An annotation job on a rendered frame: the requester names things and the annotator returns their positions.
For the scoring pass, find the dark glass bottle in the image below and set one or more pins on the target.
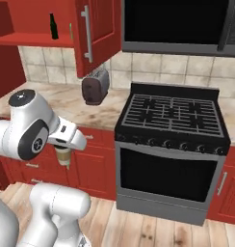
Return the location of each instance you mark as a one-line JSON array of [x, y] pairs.
[[54, 28]]

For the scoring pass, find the black stove knob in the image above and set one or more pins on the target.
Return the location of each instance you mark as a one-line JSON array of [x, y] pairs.
[[121, 137], [220, 150], [152, 142], [202, 148], [168, 143], [185, 146], [135, 140]]

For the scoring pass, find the black and grey stove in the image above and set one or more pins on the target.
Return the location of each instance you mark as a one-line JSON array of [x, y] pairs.
[[172, 128]]

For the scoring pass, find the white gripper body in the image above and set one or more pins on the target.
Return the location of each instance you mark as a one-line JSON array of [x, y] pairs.
[[76, 141]]

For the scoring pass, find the tan cup with white lid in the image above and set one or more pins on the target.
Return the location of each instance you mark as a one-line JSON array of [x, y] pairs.
[[64, 156]]

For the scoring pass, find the black and grey microwave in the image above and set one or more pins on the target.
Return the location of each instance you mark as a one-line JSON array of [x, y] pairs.
[[180, 25]]

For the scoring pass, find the open red wall cabinet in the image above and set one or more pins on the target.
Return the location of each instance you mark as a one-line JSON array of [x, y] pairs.
[[29, 19]]

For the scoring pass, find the red wall cabinet door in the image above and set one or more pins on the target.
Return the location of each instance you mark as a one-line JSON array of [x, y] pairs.
[[105, 29]]

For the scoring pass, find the red base cabinet door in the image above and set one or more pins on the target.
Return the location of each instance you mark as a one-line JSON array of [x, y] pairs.
[[95, 175], [228, 196]]

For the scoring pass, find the silver and brown toaster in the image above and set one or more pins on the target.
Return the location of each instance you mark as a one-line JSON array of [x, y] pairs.
[[95, 87]]

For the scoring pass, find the grey oven door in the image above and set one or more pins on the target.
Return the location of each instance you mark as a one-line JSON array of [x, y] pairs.
[[167, 180]]

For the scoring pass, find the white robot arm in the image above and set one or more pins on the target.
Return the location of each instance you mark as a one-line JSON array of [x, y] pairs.
[[29, 122]]

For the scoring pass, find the red drawer front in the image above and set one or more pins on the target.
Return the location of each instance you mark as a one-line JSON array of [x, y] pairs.
[[55, 180], [101, 138], [47, 167]]

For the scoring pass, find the red tall cabinet side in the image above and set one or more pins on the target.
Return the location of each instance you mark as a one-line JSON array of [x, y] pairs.
[[7, 70]]

